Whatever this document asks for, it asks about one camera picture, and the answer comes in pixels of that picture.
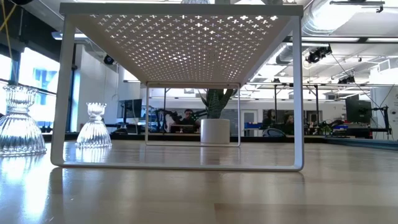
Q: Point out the clear glass candle holder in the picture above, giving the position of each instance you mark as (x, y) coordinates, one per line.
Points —
(196, 1)
(18, 130)
(93, 133)

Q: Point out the person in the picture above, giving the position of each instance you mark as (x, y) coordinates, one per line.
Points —
(188, 119)
(269, 119)
(289, 124)

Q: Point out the snake plant in white pot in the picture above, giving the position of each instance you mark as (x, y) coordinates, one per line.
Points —
(215, 130)

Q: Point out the blue storage bins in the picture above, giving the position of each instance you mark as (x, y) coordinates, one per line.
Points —
(253, 125)

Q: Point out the black computer monitor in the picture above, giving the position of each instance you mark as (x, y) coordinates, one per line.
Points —
(357, 110)
(133, 107)

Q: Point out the white perforated metal shelf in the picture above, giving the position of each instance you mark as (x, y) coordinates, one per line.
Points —
(186, 46)

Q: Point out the black office chair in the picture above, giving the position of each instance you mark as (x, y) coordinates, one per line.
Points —
(273, 133)

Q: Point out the long ceiling light strip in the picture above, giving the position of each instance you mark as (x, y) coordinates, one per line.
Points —
(329, 39)

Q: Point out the white ceiling light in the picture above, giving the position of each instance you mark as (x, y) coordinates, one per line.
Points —
(65, 35)

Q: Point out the black aluminium table frame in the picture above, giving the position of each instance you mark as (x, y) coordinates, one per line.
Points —
(130, 137)

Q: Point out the black station frame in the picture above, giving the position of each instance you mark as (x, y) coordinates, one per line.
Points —
(275, 102)

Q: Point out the round black wall speaker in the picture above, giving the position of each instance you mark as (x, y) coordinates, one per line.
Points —
(108, 59)

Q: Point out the black ceiling camera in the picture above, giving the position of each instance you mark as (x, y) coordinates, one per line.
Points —
(317, 55)
(346, 80)

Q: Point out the silver ceiling duct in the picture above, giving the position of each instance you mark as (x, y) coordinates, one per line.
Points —
(311, 25)

